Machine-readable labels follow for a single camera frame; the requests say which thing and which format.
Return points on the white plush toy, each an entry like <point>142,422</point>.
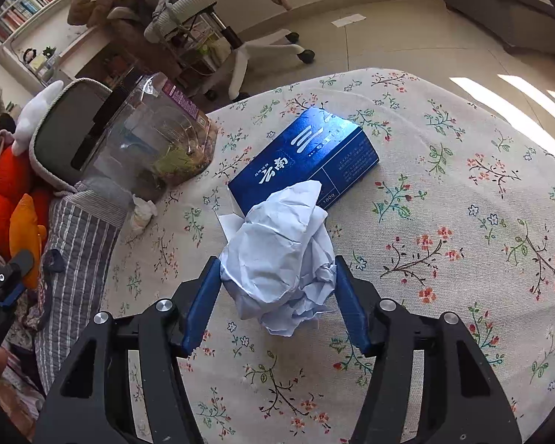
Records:
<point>32,114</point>

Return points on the blue cardboard box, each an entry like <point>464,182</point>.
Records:
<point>317,146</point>

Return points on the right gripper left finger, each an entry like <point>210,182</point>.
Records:
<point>90,400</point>

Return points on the white paper ball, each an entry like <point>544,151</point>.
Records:
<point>279,263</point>

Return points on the white office chair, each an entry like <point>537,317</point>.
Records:
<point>169,18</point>

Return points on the orange knot cushion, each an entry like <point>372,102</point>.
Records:
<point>16,179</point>

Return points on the grey ottoman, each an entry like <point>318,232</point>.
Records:
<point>517,26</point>

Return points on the person's hand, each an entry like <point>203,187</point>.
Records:
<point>4,359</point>

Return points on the clear plastic snack jar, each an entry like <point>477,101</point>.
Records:
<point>146,137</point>

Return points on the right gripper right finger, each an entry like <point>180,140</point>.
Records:
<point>462,400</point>

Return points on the floral tablecloth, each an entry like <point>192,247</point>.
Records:
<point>459,215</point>

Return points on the small white tissue wad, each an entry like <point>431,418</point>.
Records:
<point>141,215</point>

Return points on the grey striped quilted cover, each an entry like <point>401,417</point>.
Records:
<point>83,230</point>

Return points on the white desk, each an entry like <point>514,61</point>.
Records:
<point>74,50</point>

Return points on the white paper on floor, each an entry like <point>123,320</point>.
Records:
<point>348,20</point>

